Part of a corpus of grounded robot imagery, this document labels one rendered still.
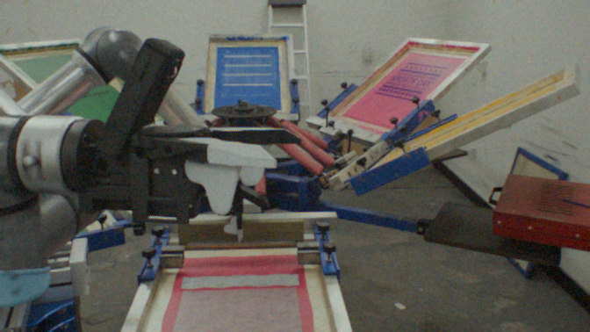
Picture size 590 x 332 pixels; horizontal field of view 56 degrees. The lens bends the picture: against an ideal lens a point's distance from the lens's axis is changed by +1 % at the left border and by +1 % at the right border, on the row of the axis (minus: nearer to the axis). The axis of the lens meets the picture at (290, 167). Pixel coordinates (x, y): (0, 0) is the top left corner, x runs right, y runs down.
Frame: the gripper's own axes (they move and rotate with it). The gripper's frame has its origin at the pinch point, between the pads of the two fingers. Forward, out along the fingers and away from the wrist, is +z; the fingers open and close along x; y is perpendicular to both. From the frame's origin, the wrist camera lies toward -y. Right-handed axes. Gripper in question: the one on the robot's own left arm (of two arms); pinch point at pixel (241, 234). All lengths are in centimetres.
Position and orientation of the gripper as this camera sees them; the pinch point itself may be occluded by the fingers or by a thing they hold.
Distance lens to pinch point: 180.7
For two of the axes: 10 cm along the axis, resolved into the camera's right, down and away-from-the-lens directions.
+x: 0.6, 3.0, -9.5
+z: 0.0, 9.5, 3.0
